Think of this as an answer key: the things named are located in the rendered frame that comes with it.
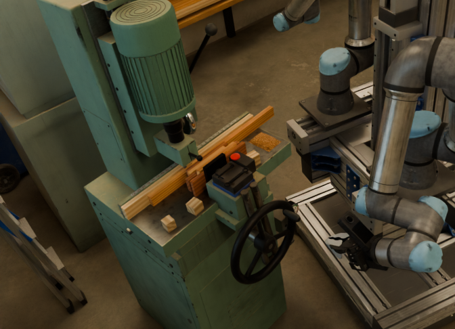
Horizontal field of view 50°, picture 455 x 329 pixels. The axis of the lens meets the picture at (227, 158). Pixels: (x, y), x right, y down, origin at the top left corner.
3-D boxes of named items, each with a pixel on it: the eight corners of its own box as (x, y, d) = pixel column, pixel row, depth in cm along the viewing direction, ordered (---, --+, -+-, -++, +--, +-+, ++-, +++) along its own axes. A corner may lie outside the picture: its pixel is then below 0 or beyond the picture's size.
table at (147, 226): (185, 276, 143) (181, 263, 140) (126, 228, 162) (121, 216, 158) (313, 164, 172) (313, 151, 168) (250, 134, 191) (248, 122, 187)
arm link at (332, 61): (313, 84, 196) (311, 55, 188) (337, 71, 201) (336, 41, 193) (334, 95, 188) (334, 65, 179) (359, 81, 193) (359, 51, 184)
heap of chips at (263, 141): (269, 151, 171) (268, 147, 170) (248, 142, 177) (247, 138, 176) (282, 141, 175) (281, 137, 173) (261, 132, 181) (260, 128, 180)
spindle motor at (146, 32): (164, 132, 139) (133, 31, 119) (128, 112, 150) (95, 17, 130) (208, 101, 147) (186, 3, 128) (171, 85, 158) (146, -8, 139)
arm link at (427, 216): (405, 186, 127) (390, 223, 123) (451, 199, 121) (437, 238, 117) (406, 200, 133) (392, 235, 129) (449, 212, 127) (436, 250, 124)
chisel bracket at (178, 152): (184, 171, 157) (179, 151, 152) (158, 155, 166) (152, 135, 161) (201, 158, 161) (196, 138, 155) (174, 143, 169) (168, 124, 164)
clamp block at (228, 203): (238, 222, 152) (234, 202, 147) (209, 204, 161) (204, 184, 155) (269, 195, 159) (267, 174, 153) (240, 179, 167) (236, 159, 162)
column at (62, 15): (139, 195, 179) (68, 9, 134) (105, 172, 193) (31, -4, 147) (184, 162, 190) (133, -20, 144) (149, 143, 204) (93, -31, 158)
